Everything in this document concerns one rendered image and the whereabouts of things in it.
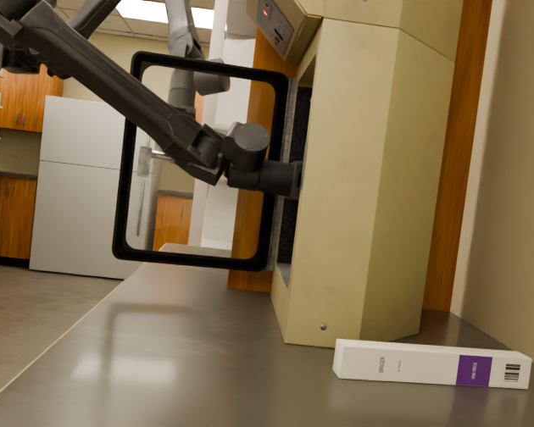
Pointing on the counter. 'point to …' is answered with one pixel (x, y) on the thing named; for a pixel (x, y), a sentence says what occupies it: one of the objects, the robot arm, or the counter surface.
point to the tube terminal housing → (369, 169)
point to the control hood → (298, 16)
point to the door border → (268, 159)
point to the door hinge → (282, 162)
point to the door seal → (130, 154)
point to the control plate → (274, 24)
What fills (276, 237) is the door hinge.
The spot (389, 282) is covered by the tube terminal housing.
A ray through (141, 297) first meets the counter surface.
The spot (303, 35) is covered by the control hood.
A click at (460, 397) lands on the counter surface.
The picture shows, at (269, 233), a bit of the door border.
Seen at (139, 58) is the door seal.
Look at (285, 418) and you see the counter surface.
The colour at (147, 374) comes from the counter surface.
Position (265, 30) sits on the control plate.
